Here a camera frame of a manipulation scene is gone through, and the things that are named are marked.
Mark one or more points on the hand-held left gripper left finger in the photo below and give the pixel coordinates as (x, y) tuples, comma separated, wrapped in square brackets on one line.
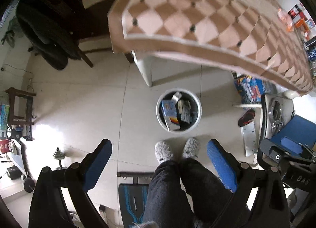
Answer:
[(97, 166)]

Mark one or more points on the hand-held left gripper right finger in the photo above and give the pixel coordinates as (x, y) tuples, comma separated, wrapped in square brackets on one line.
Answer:
[(221, 165)]

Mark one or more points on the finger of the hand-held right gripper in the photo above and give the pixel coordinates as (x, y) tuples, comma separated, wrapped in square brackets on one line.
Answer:
[(271, 152), (291, 142)]

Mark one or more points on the white round trash bin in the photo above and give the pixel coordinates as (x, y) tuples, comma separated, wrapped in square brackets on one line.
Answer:
[(193, 119)]

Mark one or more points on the white box with striped label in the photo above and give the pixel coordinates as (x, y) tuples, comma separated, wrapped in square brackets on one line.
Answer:
[(172, 123)]

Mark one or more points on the blue printed wrapper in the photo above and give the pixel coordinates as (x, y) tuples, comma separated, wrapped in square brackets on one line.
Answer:
[(167, 108)]

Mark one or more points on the white plastic board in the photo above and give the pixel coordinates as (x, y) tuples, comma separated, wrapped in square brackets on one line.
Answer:
[(249, 139)]

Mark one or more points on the person's right leg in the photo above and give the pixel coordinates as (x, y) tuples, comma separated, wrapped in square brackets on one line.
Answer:
[(209, 193)]

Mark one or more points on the person's leg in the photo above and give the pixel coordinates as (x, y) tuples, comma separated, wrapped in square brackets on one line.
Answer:
[(209, 193), (165, 193)]

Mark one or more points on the silver metal object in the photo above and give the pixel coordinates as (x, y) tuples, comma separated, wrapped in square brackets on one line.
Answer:
[(276, 111)]

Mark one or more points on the grey right slipper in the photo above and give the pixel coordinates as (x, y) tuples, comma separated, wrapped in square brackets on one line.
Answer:
[(191, 147)]

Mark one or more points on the grey slipper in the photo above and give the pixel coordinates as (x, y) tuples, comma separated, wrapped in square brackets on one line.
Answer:
[(164, 151), (191, 147)]

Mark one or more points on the small dumbbell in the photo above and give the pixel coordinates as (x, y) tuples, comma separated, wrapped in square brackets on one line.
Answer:
[(59, 156)]

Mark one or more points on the red black slipper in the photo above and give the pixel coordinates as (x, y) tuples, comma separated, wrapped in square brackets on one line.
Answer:
[(246, 118)]

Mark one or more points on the black blue weight bench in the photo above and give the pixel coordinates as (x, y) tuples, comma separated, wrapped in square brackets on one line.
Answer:
[(130, 200)]

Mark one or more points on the grey left slipper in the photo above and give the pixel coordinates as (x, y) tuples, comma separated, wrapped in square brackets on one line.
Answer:
[(164, 151)]

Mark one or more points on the person's left leg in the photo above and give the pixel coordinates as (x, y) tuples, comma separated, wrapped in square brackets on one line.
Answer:
[(165, 193)]

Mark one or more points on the blue printed carton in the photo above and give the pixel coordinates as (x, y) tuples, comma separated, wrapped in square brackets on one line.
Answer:
[(249, 89)]

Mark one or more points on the dark wooden stool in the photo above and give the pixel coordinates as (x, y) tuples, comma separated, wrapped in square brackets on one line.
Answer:
[(19, 99)]

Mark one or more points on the blue printed box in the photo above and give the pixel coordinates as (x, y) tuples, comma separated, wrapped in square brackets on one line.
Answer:
[(4, 116)]

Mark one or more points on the dark wooden chair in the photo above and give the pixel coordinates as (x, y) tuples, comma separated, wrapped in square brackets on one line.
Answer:
[(85, 57)]

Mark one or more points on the orange box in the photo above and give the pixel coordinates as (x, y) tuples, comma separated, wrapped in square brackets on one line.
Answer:
[(300, 23)]

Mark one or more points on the orange plastic wrapper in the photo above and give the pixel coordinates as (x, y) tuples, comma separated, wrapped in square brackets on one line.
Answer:
[(284, 16)]

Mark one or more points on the diamond pattern tablecloth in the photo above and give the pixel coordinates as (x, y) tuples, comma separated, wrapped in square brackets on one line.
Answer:
[(197, 20)]

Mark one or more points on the black office chair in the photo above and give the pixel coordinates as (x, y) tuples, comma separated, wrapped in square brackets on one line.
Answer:
[(49, 20)]

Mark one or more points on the grey green bag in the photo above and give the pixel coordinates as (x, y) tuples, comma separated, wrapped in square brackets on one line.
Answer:
[(9, 35)]

